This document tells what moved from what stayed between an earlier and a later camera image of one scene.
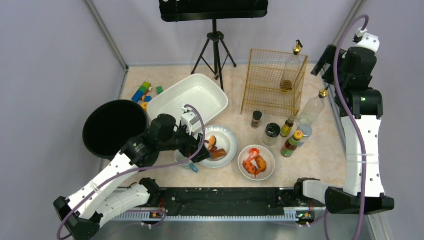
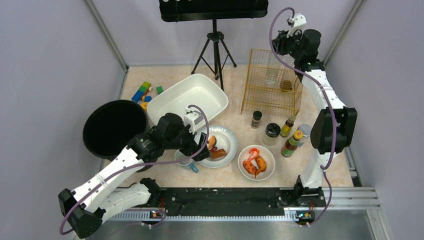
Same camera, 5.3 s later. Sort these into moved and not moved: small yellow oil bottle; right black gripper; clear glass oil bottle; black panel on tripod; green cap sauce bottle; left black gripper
Moved: clear glass oil bottle; right black gripper
Not moved: left black gripper; green cap sauce bottle; black panel on tripod; small yellow oil bottle
